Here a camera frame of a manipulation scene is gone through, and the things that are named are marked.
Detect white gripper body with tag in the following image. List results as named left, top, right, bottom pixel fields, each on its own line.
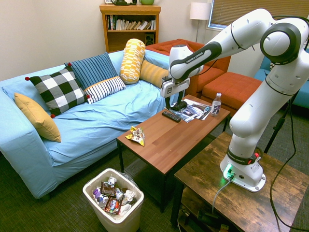
left=160, top=77, right=191, bottom=99

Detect crumpled yellow chip bag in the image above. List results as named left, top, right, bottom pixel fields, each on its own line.
left=125, top=126, right=146, bottom=147

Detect red snack bag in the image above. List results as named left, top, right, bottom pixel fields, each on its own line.
left=104, top=196, right=123, bottom=216

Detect white plastic trash bin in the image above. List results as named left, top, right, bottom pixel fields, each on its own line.
left=82, top=168, right=145, bottom=232

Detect small black device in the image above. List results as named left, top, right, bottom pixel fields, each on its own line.
left=170, top=101, right=188, bottom=112

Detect black tv remote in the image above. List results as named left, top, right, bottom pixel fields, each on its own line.
left=161, top=110, right=182, bottom=123

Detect large glossy magazine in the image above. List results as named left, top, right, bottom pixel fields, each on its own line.
left=164, top=97, right=206, bottom=123

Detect orange yellow striped pillow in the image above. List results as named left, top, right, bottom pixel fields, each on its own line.
left=139, top=59, right=170, bottom=89

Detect small glossy magazine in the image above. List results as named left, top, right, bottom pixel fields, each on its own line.
left=198, top=104, right=212, bottom=121

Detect clear bottle purple label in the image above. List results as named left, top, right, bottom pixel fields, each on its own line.
left=210, top=92, right=223, bottom=118

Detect orange armchair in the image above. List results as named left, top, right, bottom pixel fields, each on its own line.
left=145, top=38, right=232, bottom=99

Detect orange ottoman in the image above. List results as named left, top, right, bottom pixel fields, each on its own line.
left=200, top=71, right=263, bottom=117

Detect yellow patterned bolster pillow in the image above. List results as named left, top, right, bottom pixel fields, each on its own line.
left=119, top=38, right=146, bottom=85

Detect white navy striped pillow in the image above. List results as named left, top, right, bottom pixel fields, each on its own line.
left=84, top=75, right=126, bottom=105

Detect wooden bookshelf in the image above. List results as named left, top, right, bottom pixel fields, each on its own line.
left=99, top=4, right=162, bottom=54

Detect light blue sofa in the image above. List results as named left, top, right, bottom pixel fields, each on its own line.
left=0, top=49, right=175, bottom=200

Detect floor vent grille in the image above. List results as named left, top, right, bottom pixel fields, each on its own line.
left=124, top=158, right=146, bottom=180

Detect row of books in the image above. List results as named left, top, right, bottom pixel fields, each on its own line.
left=106, top=14, right=157, bottom=31

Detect white shade floor lamp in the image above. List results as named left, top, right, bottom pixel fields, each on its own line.
left=189, top=2, right=212, bottom=44

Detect blue striped pillow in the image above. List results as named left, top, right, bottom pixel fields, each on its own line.
left=64, top=52, right=119, bottom=91

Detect crumpled white paper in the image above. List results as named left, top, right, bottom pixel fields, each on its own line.
left=123, top=189, right=136, bottom=202

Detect black telephone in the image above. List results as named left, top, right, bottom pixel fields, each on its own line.
left=110, top=0, right=138, bottom=6

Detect window blinds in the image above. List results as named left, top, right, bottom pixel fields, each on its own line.
left=208, top=0, right=309, bottom=31

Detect brown snack wrapper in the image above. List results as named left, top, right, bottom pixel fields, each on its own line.
left=100, top=181, right=117, bottom=197

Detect black white checkered pillow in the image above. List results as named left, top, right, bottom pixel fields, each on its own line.
left=24, top=64, right=91, bottom=119

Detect white bottle purple cap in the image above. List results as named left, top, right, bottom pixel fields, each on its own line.
left=92, top=188, right=110, bottom=209

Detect black device under table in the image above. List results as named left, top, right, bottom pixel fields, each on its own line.
left=197, top=209, right=221, bottom=222

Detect teal chair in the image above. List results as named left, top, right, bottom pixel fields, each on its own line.
left=253, top=47, right=309, bottom=110

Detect rustic dark wood robot table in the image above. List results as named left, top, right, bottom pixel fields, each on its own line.
left=169, top=131, right=309, bottom=232

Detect mustard yellow pillow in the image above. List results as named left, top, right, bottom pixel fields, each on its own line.
left=14, top=92, right=62, bottom=144

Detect wooden coffee table black frame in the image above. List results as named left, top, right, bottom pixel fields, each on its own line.
left=116, top=94, right=231, bottom=214

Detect black camera tripod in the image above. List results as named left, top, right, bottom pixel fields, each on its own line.
left=263, top=91, right=300, bottom=155

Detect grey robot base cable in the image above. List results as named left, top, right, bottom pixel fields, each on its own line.
left=211, top=179, right=233, bottom=215

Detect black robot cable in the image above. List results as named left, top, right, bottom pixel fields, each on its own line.
left=269, top=14, right=309, bottom=231

